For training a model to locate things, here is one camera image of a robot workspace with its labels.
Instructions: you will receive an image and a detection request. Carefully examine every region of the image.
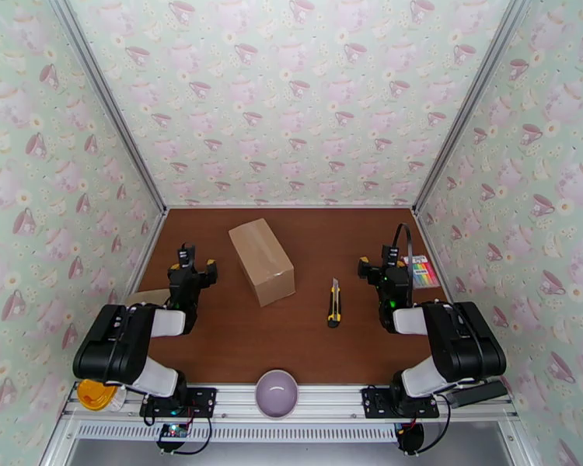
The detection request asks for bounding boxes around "small circuit board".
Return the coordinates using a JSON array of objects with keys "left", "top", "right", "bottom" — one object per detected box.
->
[{"left": 157, "top": 423, "right": 191, "bottom": 443}]

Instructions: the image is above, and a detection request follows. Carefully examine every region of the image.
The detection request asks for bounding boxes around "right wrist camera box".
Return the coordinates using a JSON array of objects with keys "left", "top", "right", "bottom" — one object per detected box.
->
[{"left": 380, "top": 243, "right": 402, "bottom": 269}]

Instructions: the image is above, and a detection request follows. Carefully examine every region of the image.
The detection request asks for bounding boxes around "brown cardboard box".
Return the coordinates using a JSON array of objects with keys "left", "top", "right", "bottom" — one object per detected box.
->
[{"left": 228, "top": 217, "right": 296, "bottom": 308}]

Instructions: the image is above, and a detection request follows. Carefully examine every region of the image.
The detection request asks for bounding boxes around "black rectangular adapter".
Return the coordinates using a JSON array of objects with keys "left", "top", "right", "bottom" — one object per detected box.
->
[{"left": 445, "top": 379, "right": 508, "bottom": 409}]

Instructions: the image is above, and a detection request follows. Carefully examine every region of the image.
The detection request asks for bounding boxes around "black round controller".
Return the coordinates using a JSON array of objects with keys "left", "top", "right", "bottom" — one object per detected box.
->
[{"left": 396, "top": 423, "right": 426, "bottom": 454}]

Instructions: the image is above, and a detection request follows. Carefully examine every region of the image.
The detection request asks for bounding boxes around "aluminium frame post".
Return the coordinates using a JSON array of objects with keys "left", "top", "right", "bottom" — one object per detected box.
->
[
  {"left": 411, "top": 0, "right": 536, "bottom": 216},
  {"left": 46, "top": 0, "right": 169, "bottom": 214}
]

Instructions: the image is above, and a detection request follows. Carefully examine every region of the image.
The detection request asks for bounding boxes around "yellow black utility knife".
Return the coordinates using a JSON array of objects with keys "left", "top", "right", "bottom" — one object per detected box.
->
[{"left": 326, "top": 278, "right": 342, "bottom": 329}]

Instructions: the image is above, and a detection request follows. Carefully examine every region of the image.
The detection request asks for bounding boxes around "purple bowl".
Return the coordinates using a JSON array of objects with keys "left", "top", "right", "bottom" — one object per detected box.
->
[{"left": 254, "top": 368, "right": 300, "bottom": 420}]

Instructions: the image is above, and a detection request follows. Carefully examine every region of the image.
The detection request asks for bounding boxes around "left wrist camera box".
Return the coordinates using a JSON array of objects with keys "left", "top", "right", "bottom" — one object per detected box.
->
[{"left": 176, "top": 242, "right": 197, "bottom": 270}]

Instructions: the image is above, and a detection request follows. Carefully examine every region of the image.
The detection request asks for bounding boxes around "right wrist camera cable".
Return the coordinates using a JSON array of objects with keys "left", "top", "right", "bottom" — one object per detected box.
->
[{"left": 393, "top": 223, "right": 414, "bottom": 305}]

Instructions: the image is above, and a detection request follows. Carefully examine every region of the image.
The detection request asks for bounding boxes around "white perforated cable tray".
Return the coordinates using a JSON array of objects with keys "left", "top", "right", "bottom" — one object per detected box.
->
[{"left": 75, "top": 423, "right": 402, "bottom": 443}]

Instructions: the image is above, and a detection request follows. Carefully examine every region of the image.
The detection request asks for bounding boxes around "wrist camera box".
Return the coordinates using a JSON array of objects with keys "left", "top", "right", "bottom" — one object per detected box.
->
[
  {"left": 380, "top": 243, "right": 402, "bottom": 269},
  {"left": 176, "top": 242, "right": 197, "bottom": 270}
]

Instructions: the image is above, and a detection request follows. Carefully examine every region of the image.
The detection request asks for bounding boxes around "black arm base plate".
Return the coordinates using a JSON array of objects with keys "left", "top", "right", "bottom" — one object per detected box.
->
[
  {"left": 139, "top": 387, "right": 218, "bottom": 419},
  {"left": 361, "top": 387, "right": 441, "bottom": 419}
]

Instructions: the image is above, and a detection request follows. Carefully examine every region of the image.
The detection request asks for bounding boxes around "pack of coloured pens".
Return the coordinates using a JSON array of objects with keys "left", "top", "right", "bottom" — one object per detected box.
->
[{"left": 402, "top": 254, "right": 441, "bottom": 290}]

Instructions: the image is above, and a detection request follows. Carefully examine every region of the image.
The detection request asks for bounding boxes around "aluminium mounting rail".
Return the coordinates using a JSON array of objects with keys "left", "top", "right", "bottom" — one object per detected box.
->
[{"left": 60, "top": 381, "right": 518, "bottom": 422}]

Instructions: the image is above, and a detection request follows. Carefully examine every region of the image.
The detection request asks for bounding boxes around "beige flat oval object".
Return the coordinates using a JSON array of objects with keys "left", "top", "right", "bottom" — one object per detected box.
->
[{"left": 126, "top": 288, "right": 171, "bottom": 308}]

